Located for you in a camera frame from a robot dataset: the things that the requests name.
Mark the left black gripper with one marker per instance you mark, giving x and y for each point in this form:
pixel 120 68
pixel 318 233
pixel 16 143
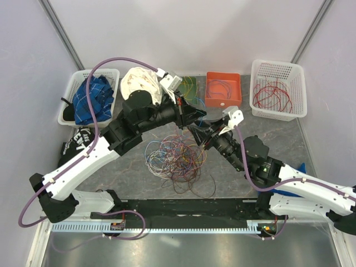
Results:
pixel 187 114

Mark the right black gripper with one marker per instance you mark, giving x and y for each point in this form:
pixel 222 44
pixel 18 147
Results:
pixel 207 129

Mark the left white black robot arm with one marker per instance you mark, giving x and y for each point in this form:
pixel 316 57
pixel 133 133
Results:
pixel 57 191

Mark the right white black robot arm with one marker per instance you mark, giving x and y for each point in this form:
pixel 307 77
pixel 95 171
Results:
pixel 283 189

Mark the green drawer box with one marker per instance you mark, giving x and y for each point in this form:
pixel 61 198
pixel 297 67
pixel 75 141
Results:
pixel 188 88

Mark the orange drawer box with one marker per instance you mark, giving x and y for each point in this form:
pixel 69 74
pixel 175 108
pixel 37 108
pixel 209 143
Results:
pixel 223 89

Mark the cream white cloth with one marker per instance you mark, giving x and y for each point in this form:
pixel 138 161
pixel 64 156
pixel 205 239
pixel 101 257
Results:
pixel 139 78

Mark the left white plastic basket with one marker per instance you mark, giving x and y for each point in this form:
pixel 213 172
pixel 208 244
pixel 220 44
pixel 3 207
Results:
pixel 87 95

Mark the white plastic basket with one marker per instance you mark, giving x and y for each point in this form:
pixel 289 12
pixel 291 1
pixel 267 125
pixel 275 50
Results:
pixel 87 95
pixel 277 90

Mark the right white plastic basket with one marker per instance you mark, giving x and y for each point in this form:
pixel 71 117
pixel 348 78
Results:
pixel 277 90

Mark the blue plaid cloth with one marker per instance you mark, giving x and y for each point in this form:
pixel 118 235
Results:
pixel 101 96

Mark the black printed t-shirt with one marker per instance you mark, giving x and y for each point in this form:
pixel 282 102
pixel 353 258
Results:
pixel 82 137

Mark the black cloth in basket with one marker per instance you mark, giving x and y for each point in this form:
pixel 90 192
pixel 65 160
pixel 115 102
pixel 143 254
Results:
pixel 69 111

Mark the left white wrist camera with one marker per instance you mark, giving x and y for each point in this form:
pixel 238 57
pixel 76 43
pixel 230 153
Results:
pixel 169 82

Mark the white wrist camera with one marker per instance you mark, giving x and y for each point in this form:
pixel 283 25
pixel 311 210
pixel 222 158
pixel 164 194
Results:
pixel 169 82
pixel 235 116

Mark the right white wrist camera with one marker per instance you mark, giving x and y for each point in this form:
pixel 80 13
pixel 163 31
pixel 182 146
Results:
pixel 235 116

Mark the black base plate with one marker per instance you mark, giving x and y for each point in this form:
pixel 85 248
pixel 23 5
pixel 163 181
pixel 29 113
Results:
pixel 226 208

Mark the light blue cable duct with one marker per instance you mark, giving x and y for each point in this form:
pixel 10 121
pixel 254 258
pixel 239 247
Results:
pixel 109 228

